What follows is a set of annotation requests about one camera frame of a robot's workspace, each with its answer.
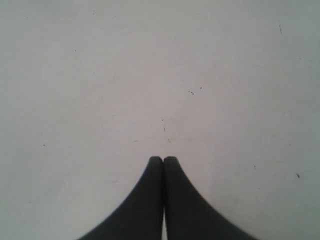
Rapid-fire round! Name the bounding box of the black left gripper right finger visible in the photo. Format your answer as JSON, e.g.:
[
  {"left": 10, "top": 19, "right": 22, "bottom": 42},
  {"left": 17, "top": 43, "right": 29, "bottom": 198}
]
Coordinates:
[{"left": 163, "top": 156, "right": 255, "bottom": 240}]

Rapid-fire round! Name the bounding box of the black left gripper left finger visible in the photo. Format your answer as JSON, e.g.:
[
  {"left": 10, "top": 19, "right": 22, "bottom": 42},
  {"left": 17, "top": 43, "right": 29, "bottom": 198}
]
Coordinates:
[{"left": 81, "top": 156, "right": 164, "bottom": 240}]

